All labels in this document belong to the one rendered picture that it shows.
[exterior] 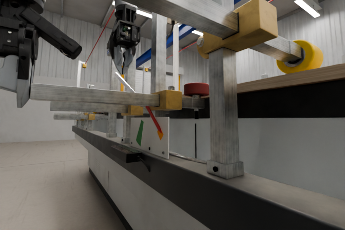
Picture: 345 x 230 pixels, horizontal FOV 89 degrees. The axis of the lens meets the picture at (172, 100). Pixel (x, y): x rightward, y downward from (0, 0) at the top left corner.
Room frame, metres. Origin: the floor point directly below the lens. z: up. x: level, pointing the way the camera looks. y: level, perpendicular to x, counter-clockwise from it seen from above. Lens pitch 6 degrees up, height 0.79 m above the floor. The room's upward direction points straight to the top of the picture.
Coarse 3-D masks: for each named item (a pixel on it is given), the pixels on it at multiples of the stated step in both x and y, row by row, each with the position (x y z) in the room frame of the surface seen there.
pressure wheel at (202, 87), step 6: (186, 84) 0.54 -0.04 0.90; (192, 84) 0.53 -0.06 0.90; (198, 84) 0.52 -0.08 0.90; (204, 84) 0.53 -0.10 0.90; (186, 90) 0.54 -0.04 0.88; (192, 90) 0.53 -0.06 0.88; (198, 90) 0.52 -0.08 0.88; (204, 90) 0.53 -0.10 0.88; (192, 96) 0.58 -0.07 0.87; (198, 96) 0.55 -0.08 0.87; (204, 96) 0.58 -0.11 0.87; (198, 114) 0.56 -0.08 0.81
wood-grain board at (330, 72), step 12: (300, 72) 0.38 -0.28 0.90; (312, 72) 0.36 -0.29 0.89; (324, 72) 0.34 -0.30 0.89; (336, 72) 0.33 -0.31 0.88; (240, 84) 0.50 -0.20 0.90; (252, 84) 0.47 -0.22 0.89; (264, 84) 0.44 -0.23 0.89; (276, 84) 0.42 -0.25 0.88; (288, 84) 0.40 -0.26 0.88; (300, 84) 0.38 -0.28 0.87
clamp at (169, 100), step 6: (162, 90) 0.46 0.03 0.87; (168, 90) 0.45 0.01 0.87; (174, 90) 0.46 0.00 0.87; (162, 96) 0.46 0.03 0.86; (168, 96) 0.45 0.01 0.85; (174, 96) 0.46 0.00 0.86; (180, 96) 0.47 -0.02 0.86; (162, 102) 0.46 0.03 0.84; (168, 102) 0.45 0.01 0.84; (174, 102) 0.46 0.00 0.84; (180, 102) 0.47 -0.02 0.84; (150, 108) 0.51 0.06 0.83; (156, 108) 0.49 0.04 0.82; (162, 108) 0.46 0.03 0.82; (168, 108) 0.45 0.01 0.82; (174, 108) 0.46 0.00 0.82; (180, 108) 0.47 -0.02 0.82
